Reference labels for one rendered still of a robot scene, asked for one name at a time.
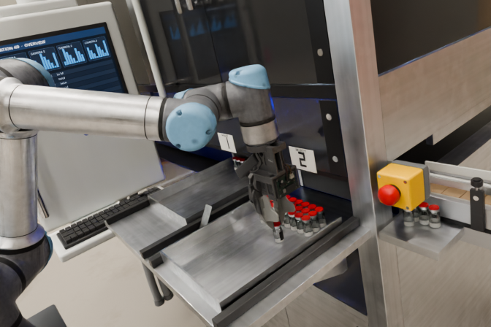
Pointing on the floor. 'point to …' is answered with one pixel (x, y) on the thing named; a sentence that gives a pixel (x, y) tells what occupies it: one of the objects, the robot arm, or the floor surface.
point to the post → (362, 128)
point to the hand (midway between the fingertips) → (273, 220)
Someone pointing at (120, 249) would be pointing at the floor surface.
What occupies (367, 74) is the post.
